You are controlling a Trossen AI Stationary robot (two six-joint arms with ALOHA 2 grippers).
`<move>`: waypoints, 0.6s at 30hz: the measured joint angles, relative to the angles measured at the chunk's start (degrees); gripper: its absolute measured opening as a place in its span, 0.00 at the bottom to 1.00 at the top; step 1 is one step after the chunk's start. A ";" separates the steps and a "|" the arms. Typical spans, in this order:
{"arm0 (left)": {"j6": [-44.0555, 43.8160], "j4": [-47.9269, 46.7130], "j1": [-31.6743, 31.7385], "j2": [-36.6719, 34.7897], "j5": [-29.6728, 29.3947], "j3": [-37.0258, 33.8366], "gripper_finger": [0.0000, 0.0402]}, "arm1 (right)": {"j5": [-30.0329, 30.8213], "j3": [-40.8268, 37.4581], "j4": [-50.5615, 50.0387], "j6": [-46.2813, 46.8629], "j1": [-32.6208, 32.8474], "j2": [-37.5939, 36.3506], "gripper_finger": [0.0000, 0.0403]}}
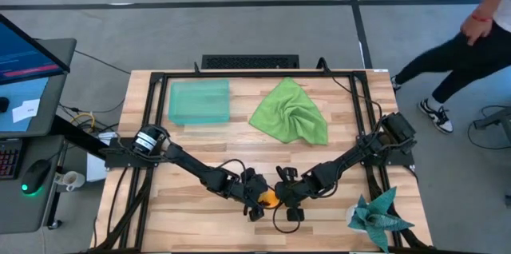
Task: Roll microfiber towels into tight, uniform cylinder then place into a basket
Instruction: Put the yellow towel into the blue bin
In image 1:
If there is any white paper note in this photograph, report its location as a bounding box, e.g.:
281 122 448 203
11 98 41 124

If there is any computer monitor with blue screen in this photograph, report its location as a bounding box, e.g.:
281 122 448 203
0 13 72 86

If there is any green microfiber towel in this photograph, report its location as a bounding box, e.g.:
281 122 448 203
248 77 330 146

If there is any yellow cable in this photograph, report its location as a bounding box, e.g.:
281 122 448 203
69 112 97 134

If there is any teal artificial plant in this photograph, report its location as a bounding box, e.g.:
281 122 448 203
347 185 416 254

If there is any white box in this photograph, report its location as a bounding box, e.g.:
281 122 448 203
85 131 117 183

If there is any black backlit keyboard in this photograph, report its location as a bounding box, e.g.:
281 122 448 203
0 138 23 181

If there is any grey computer desk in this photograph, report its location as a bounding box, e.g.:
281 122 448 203
0 38 77 235

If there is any black hanging cable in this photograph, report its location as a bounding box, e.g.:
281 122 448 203
331 76 384 117

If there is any teal translucent plastic basket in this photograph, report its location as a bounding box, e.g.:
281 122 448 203
167 78 232 126

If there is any orange microfiber towel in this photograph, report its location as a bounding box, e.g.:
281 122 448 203
257 189 281 210

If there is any black mesh box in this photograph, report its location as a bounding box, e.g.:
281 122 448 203
200 54 300 70

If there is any white plastic cup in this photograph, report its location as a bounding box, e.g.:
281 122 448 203
53 169 86 193

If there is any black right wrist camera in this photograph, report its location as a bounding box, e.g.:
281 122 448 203
275 181 292 203

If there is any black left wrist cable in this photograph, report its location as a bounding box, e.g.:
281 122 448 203
217 158 248 175

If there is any black computer mouse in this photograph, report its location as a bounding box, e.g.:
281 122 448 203
20 158 53 196

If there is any black stand base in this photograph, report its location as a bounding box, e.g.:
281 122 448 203
473 105 511 143

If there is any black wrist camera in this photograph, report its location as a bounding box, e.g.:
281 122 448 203
252 177 271 199
275 181 292 203

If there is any white plant pot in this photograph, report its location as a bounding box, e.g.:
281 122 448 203
344 204 362 234

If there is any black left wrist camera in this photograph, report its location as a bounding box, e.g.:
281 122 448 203
252 177 271 199

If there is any black looping gripper cable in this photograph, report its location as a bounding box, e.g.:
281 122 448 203
272 201 301 234

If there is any person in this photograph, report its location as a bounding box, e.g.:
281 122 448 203
390 0 511 135

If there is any person's hand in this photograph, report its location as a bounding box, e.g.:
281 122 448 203
459 14 494 46

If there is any black metal table frame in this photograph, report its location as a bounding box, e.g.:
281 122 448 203
89 57 436 254

